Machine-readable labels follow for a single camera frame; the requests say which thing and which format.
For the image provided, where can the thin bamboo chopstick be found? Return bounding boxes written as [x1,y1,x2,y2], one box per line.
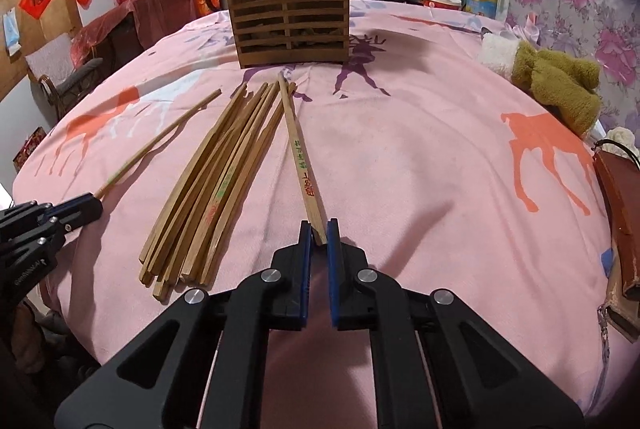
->
[93,89,221,199]

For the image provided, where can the red white bowl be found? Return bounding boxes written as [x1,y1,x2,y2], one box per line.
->
[423,0,462,11]

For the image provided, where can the olive green plush towel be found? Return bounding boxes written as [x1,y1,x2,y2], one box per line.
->
[477,32,601,137]

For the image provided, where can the wooden chair with cushion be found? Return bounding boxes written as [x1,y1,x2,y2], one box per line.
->
[26,33,103,121]

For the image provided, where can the brown leather case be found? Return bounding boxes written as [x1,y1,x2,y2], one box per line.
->
[593,149,639,341]

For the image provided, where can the pink animal print tablecloth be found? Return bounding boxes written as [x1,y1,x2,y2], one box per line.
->
[12,1,639,415]

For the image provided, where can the chopstick with printed characters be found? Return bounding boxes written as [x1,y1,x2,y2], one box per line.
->
[278,74,328,246]

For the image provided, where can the metal key chain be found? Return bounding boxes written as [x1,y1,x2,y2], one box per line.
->
[596,303,612,390]

